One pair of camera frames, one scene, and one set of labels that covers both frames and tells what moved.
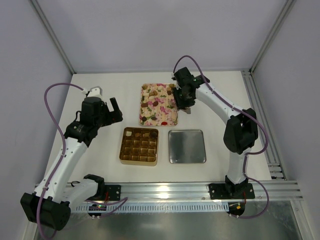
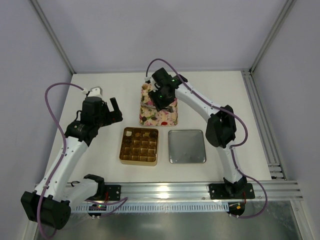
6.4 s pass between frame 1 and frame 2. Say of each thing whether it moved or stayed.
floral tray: stayed
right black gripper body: moved
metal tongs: moved
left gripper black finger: stayed
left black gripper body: stayed
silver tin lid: stayed
